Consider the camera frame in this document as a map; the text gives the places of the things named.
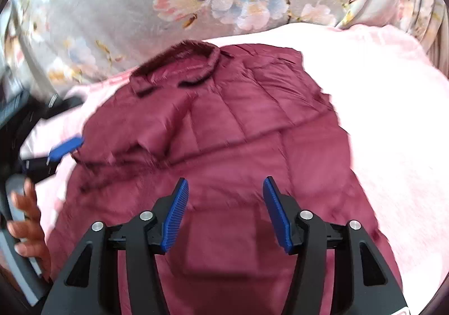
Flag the maroon puffer jacket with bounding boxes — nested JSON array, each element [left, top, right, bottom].
[[47, 41, 400, 314]]

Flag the person left hand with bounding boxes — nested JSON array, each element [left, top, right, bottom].
[[7, 178, 51, 280]]

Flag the grey floral duvet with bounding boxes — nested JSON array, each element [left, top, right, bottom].
[[1, 0, 448, 93]]

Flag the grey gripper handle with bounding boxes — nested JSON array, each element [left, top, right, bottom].
[[0, 174, 48, 307]]

